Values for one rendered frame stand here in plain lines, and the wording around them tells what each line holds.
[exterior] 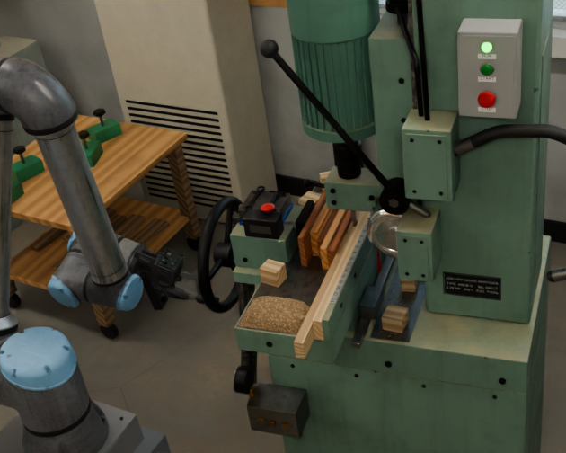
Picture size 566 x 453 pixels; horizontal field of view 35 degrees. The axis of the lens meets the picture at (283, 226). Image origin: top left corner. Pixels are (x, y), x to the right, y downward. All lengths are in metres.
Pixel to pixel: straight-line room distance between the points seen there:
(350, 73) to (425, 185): 0.26
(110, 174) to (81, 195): 1.25
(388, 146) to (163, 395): 1.53
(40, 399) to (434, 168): 0.92
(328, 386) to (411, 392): 0.19
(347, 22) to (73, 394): 0.95
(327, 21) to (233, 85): 1.81
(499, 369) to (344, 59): 0.70
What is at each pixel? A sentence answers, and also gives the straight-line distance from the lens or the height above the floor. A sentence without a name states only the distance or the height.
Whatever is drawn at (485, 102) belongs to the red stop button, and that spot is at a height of 1.36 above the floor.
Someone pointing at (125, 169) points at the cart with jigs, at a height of 0.53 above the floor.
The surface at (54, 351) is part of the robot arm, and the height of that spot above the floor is 0.90.
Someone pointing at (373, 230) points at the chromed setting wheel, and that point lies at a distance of 1.84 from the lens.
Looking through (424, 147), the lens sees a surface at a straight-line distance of 1.64.
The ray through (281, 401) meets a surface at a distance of 2.08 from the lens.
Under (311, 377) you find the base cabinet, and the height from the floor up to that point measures 0.66.
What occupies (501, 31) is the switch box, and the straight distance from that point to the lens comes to 1.55.
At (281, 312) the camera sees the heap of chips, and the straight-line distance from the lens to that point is 1.82.
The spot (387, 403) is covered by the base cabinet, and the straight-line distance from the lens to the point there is 2.05.
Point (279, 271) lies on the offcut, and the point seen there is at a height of 0.93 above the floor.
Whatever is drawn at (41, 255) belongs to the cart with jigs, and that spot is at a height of 0.18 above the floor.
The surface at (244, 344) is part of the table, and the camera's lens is 1.87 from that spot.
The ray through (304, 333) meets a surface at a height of 0.94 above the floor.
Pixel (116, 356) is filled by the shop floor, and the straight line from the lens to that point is 3.26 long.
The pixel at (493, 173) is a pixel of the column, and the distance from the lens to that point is 1.74.
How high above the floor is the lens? 2.09
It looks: 34 degrees down
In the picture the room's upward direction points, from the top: 9 degrees counter-clockwise
